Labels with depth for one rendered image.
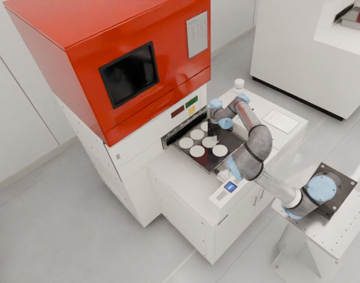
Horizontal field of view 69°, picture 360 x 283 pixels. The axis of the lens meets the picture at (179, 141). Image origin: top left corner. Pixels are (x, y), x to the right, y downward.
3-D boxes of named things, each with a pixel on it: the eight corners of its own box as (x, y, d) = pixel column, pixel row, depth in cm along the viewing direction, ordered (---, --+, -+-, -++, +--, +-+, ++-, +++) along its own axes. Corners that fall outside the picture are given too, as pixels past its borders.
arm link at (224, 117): (233, 113, 143) (223, 101, 150) (218, 128, 147) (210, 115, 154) (240, 118, 148) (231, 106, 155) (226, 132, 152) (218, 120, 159)
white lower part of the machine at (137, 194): (104, 185, 274) (74, 131, 213) (164, 141, 307) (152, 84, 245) (145, 232, 237) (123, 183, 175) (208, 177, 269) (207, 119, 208)
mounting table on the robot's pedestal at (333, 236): (368, 214, 160) (378, 204, 150) (329, 267, 143) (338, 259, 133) (301, 170, 184) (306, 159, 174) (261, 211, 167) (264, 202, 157)
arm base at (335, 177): (349, 187, 136) (348, 188, 128) (326, 205, 142) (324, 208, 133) (325, 165, 143) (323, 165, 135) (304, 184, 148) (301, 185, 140)
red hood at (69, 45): (52, 91, 182) (0, 1, 138) (144, 44, 214) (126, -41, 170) (110, 149, 142) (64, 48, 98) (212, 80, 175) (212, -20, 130)
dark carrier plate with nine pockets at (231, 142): (173, 143, 185) (173, 142, 184) (206, 118, 198) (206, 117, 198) (209, 171, 166) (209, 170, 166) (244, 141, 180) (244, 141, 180)
